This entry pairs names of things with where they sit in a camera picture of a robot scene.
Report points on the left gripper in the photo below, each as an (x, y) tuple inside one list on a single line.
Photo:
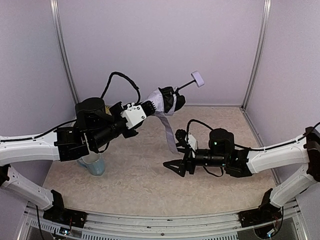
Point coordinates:
[(151, 107)]

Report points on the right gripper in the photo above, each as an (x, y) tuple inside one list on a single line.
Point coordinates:
[(189, 160)]

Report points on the lilac folding umbrella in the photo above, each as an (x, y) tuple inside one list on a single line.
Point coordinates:
[(167, 101)]

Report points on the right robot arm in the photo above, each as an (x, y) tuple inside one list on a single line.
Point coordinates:
[(239, 162)]

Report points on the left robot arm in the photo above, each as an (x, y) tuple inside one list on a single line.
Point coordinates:
[(93, 129)]

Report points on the yellow woven mat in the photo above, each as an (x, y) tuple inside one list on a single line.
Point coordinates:
[(107, 110)]

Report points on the light blue mug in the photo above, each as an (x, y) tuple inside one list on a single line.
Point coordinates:
[(93, 162)]

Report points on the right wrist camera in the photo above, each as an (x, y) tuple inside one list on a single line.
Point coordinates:
[(191, 141)]

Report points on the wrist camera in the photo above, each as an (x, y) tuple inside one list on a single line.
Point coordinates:
[(191, 141), (133, 114)]

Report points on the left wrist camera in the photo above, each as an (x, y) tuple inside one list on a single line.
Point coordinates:
[(133, 114)]

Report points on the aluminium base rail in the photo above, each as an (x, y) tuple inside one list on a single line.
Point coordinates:
[(219, 226)]

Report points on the left aluminium corner post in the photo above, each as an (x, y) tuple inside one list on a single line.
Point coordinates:
[(54, 6)]

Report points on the aluminium corner post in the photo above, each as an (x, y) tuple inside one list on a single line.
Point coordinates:
[(267, 5), (54, 6)]

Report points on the right aluminium corner post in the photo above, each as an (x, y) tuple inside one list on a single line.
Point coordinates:
[(267, 5)]

